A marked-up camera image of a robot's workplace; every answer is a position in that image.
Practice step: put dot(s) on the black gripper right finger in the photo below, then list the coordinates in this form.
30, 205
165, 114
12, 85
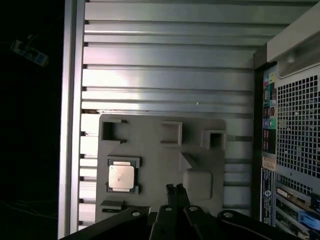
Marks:
250, 228

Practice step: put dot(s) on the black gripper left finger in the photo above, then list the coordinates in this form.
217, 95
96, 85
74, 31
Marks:
112, 225

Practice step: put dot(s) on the silver CPU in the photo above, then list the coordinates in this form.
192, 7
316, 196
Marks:
121, 176

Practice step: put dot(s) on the green RAM stick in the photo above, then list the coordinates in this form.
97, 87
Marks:
111, 210

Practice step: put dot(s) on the blue expansion card latch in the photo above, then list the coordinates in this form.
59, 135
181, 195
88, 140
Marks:
308, 217

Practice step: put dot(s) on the grey parts rack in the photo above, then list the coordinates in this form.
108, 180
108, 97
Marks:
155, 160

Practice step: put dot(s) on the open black PC case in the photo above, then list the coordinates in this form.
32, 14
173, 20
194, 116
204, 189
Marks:
297, 125

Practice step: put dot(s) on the white power strip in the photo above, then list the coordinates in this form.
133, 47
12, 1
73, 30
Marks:
28, 53

